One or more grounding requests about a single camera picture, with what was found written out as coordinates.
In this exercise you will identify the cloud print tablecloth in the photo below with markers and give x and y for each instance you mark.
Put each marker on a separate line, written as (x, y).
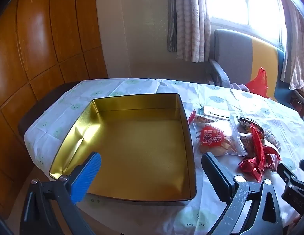
(154, 88)

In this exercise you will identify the wooden panelled wardrobe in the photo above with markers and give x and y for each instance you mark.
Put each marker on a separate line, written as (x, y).
(44, 41)

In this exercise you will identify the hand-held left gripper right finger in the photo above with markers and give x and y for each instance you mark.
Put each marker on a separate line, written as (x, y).
(215, 173)

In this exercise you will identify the dark brown table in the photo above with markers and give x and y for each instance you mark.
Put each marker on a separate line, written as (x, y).
(39, 107)

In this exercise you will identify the bright window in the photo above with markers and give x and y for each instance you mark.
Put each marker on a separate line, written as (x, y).
(240, 2)

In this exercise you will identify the long rice roll packet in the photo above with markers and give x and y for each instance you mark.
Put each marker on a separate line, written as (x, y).
(198, 118)

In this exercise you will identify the silver yellow foil packet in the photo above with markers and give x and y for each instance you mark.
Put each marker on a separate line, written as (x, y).
(272, 138)

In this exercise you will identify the grey yellow armchair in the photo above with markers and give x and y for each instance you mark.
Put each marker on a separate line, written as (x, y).
(232, 53)

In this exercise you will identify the red plastic bag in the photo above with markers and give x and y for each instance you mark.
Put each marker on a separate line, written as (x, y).
(258, 83)

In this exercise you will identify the dark foil snack packet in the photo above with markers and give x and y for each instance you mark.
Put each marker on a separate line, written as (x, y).
(248, 123)

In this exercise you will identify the gold square tin box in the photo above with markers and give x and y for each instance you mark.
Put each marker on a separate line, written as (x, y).
(142, 151)

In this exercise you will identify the pale patterned curtain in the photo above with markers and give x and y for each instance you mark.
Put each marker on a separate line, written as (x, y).
(299, 61)
(191, 17)

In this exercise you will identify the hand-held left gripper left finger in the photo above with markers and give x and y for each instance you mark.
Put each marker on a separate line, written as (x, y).
(86, 176)

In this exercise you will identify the clear cake packet red label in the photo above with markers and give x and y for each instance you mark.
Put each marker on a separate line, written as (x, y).
(215, 139)

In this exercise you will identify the pink cloth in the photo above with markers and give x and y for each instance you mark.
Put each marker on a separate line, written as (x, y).
(236, 86)

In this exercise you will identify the red foil candy packet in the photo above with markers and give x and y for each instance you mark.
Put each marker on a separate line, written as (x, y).
(272, 160)
(250, 165)

